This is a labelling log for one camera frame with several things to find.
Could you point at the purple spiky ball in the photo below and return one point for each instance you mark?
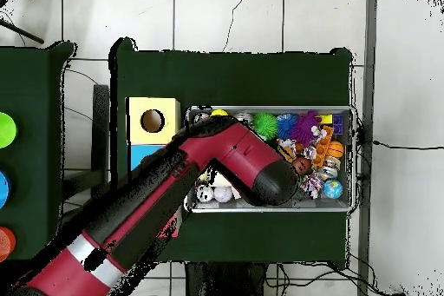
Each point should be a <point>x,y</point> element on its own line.
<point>304,128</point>

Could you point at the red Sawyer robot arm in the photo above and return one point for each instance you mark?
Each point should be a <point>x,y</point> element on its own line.
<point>229,150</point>

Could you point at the wooden box with three holes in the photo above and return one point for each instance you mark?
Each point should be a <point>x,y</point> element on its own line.
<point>142,110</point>

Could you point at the clear shallow mesh bin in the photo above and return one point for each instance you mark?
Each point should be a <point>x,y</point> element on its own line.
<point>350,171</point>

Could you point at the yellow tennis ball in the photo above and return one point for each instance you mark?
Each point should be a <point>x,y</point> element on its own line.
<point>219,112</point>

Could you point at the green spiky ball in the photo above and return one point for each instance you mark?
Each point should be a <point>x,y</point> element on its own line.
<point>264,125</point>

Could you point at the red soda can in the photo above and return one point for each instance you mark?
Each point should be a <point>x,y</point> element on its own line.
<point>205,193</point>

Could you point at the small orange basketball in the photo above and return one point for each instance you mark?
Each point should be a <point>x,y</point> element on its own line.
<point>336,149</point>

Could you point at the blue globe ball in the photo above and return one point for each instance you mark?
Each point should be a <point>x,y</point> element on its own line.
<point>333,189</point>

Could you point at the black side stand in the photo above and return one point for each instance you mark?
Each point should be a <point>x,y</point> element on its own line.
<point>100,115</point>

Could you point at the dark green side table cloth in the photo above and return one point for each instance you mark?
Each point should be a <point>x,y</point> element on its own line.
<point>35,136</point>

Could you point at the green disc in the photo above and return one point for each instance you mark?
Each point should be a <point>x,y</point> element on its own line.
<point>5,130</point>

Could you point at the blue disc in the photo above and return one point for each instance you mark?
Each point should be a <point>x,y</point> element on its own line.
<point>3,190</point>

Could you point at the red disc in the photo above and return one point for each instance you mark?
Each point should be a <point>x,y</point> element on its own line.
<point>5,243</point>

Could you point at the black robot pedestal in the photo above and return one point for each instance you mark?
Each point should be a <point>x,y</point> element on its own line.
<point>229,282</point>

